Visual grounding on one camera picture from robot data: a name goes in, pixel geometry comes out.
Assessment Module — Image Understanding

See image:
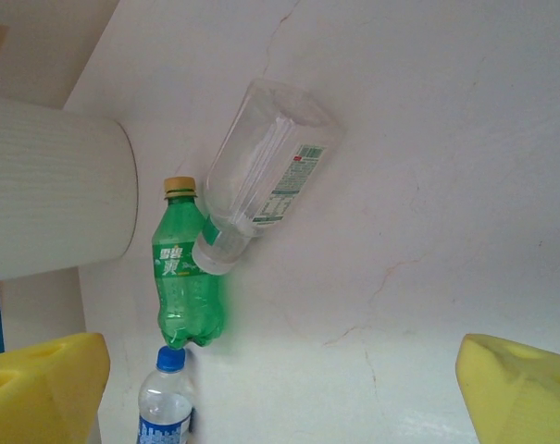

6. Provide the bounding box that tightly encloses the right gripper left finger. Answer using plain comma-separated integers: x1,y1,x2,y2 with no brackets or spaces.
0,331,112,444

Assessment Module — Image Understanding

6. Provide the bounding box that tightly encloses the clear square bottle green label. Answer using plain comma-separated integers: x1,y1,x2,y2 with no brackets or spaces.
190,77,348,278

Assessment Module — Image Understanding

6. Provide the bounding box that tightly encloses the clear bottle blue label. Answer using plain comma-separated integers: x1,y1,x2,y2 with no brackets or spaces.
135,346,197,444

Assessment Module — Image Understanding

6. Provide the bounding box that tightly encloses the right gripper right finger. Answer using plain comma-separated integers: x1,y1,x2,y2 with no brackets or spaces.
454,332,560,444

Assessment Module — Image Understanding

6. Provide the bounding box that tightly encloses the green soda bottle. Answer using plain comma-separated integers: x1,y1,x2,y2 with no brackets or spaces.
149,177,230,351

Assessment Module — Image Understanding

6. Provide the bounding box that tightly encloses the white round waste bin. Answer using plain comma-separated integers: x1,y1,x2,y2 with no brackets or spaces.
0,94,140,284

